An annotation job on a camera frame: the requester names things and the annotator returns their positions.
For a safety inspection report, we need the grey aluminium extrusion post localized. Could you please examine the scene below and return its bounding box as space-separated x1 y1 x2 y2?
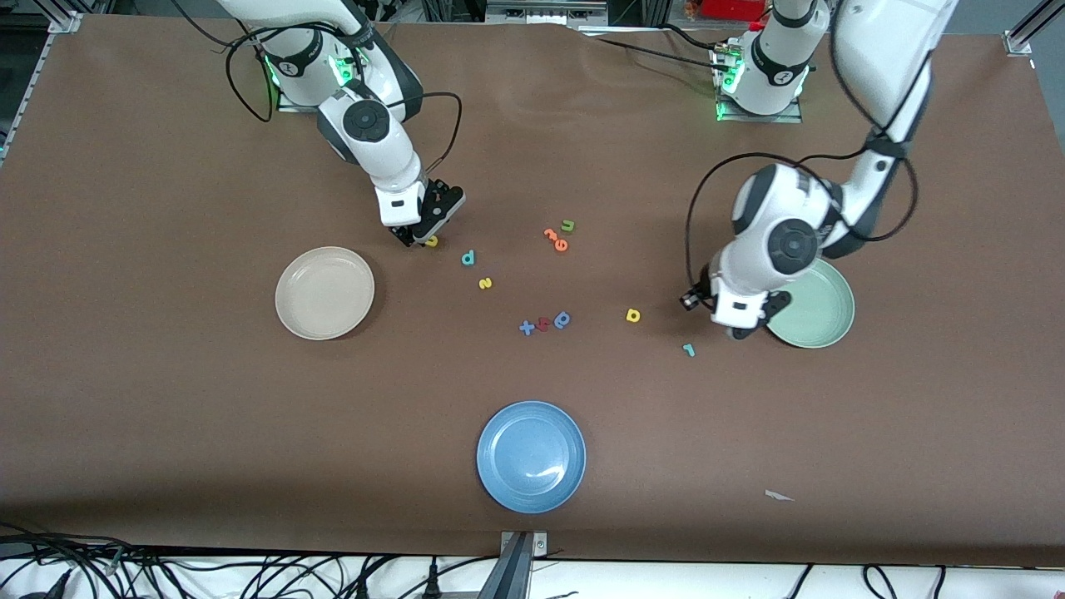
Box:
478 532 534 599

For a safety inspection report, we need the grey power strip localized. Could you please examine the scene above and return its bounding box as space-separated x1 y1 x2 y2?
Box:
486 0 609 26

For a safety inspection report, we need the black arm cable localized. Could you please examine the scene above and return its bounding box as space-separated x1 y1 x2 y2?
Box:
171 0 463 189
686 48 921 294

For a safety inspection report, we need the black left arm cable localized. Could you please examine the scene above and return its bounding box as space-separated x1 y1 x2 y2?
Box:
686 48 921 294

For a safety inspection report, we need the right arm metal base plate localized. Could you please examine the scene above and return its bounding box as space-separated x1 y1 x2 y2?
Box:
276 35 368 114

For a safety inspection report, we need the red box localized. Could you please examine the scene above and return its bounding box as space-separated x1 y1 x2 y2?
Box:
701 0 767 22

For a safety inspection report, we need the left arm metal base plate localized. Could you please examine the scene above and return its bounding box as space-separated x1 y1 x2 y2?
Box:
714 43 805 125

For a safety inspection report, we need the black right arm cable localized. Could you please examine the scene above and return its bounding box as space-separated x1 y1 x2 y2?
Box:
171 0 463 189

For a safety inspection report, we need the blue plate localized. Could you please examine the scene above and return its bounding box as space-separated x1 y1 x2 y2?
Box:
476 400 587 514

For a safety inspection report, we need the brown table cover sheet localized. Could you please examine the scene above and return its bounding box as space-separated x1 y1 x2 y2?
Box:
0 14 1065 568

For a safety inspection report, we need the beige brown plate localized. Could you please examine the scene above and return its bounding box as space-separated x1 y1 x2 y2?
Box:
275 246 376 341

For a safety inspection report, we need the black base cable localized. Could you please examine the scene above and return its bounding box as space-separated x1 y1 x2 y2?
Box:
581 32 725 72
660 22 750 52

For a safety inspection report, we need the pale green plate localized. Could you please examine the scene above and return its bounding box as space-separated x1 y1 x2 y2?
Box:
764 258 856 349

